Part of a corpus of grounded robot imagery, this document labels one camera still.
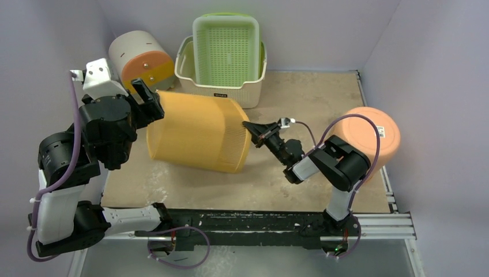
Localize white perforated tray basket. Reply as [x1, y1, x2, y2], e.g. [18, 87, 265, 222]
[193, 13, 261, 87]

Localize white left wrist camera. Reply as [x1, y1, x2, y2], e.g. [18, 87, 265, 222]
[70, 58, 128, 99]

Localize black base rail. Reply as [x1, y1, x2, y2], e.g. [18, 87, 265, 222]
[134, 208, 360, 252]

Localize aluminium frame rails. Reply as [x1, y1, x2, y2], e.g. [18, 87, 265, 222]
[67, 70, 426, 277]

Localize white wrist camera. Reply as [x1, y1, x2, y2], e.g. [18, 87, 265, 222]
[70, 58, 128, 99]
[277, 118, 296, 129]

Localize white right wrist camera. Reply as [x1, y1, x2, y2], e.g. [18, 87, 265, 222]
[277, 118, 296, 129]

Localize round pastel drawer cabinet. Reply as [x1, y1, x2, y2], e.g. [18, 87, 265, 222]
[108, 31, 175, 94]

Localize yellow slatted laundry basket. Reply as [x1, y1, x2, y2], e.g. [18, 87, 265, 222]
[146, 91, 251, 173]

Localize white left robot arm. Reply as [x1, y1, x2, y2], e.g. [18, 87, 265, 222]
[27, 78, 172, 262]

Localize peach plastic bucket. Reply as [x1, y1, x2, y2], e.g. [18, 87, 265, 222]
[330, 107, 401, 178]

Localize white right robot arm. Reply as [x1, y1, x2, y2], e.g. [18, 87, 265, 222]
[242, 121, 372, 235]

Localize cream plastic storage basket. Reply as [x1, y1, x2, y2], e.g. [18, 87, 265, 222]
[174, 36, 268, 108]

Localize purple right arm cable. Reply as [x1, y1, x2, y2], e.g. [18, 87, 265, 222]
[292, 113, 382, 261]

